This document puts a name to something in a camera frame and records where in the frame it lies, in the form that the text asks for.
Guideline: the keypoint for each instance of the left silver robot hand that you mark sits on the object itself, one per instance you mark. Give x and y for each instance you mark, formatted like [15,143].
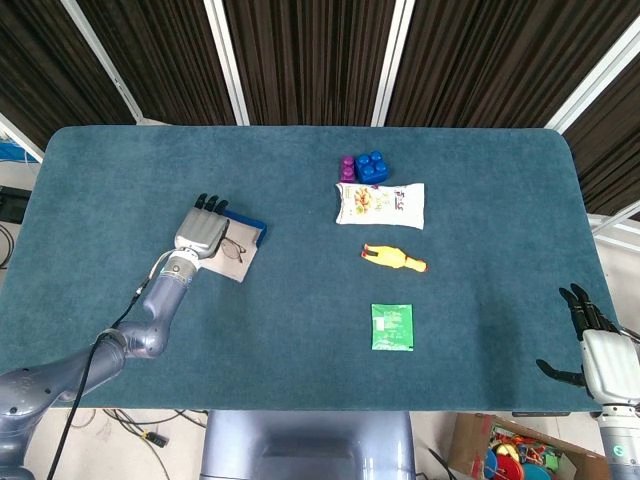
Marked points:
[200,230]

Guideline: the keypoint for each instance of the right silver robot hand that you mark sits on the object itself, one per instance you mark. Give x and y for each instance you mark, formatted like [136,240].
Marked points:
[610,365]

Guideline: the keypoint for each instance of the metal frame eyeglasses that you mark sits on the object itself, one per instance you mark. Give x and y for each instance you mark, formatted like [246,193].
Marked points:
[231,248]

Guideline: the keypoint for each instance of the blue glasses case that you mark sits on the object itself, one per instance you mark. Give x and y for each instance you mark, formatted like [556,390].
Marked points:
[237,269]

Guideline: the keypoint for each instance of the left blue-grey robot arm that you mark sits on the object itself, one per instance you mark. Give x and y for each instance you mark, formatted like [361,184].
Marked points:
[160,310]

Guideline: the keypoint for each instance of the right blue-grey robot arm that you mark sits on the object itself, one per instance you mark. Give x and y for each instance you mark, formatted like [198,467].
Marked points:
[622,450]

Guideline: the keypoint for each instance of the brown cardboard box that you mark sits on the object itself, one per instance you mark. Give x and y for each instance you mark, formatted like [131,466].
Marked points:
[465,440]

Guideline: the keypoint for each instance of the black table control panel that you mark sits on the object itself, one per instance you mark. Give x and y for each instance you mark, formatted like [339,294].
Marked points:
[542,413]

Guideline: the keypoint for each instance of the teal fabric table cover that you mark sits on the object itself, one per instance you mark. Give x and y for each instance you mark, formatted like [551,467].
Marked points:
[300,310]

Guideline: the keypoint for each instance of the red round toy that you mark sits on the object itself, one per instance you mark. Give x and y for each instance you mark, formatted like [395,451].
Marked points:
[505,467]

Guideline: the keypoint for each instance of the purple toy building brick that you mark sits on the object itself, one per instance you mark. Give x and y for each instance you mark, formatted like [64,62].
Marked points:
[347,170]

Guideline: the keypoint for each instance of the white snack bag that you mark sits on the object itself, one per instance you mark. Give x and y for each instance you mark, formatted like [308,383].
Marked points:
[380,207]

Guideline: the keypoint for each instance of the blue toy building brick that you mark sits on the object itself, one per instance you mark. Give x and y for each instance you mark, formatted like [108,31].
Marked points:
[372,167]

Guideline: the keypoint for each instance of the yellow rubber chicken toy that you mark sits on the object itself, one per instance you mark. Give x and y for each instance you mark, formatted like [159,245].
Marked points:
[390,256]

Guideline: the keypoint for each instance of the dark brown pleated curtain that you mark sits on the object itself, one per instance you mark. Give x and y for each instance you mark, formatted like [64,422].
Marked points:
[310,60]

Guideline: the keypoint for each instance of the green foil packet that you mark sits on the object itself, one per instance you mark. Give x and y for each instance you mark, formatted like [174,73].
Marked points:
[392,327]

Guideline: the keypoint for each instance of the blue-grey robot torso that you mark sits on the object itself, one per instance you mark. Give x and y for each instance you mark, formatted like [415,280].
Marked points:
[305,450]

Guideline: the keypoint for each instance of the white aluminium frame rail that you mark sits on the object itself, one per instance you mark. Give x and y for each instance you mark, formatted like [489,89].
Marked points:
[22,137]
[615,232]

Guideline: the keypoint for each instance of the white aluminium frame post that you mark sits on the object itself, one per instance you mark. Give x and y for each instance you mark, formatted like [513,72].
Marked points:
[102,60]
[595,80]
[226,60]
[392,60]

